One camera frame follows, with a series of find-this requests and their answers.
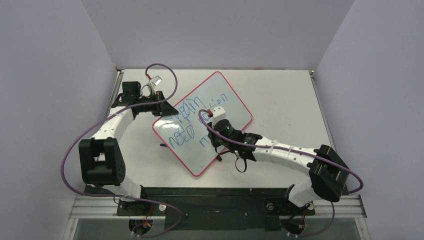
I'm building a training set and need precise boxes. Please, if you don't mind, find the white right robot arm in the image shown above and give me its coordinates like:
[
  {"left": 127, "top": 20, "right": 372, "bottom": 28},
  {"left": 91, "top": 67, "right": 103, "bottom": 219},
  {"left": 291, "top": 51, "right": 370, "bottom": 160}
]
[{"left": 207, "top": 119, "right": 349, "bottom": 214}]

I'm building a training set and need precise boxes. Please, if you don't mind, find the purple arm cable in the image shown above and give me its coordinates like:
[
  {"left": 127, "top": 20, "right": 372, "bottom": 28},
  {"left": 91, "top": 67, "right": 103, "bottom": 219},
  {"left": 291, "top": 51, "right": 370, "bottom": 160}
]
[
  {"left": 198, "top": 109, "right": 365, "bottom": 238},
  {"left": 60, "top": 63, "right": 184, "bottom": 239}
]

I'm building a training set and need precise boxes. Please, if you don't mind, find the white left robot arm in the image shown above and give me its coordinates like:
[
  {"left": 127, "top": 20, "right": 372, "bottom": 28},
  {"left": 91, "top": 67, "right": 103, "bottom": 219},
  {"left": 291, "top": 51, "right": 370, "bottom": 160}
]
[{"left": 78, "top": 81, "right": 178, "bottom": 215}]

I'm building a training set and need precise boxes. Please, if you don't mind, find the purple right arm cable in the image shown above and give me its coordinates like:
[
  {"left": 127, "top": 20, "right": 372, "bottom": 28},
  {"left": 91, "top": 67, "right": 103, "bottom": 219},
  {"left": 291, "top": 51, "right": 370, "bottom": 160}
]
[{"left": 198, "top": 109, "right": 365, "bottom": 238}]

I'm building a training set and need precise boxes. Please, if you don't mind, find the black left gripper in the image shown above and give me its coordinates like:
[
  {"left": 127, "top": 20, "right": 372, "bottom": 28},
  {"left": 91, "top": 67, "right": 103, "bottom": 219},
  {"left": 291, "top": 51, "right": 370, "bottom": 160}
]
[{"left": 136, "top": 91, "right": 179, "bottom": 117}]

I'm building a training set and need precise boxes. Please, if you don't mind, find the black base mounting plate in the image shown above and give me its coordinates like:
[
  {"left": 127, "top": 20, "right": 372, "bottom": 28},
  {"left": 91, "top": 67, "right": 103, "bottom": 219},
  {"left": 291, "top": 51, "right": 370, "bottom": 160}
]
[{"left": 82, "top": 186, "right": 349, "bottom": 232}]

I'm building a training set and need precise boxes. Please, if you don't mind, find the red-framed whiteboard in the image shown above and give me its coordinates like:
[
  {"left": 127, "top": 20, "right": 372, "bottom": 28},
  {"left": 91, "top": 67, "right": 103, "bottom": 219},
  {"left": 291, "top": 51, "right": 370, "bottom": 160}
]
[{"left": 152, "top": 71, "right": 253, "bottom": 177}]

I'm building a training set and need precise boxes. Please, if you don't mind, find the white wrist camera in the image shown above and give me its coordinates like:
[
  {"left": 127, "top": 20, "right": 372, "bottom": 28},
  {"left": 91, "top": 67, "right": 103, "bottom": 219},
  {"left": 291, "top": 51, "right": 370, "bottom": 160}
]
[
  {"left": 147, "top": 75, "right": 162, "bottom": 95},
  {"left": 207, "top": 106, "right": 226, "bottom": 126}
]

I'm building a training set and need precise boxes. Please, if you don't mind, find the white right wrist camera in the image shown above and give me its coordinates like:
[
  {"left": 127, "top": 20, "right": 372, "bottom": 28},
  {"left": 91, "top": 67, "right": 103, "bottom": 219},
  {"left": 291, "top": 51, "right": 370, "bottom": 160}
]
[{"left": 207, "top": 106, "right": 226, "bottom": 126}]

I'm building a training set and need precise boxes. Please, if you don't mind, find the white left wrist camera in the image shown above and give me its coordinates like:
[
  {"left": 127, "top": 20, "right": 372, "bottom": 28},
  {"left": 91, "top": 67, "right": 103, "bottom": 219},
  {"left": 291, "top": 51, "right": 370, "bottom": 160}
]
[{"left": 147, "top": 75, "right": 162, "bottom": 95}]

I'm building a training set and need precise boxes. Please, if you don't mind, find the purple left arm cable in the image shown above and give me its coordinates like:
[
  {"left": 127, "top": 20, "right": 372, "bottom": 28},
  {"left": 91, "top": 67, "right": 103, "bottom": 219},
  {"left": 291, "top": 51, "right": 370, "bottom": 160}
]
[{"left": 60, "top": 63, "right": 184, "bottom": 239}]

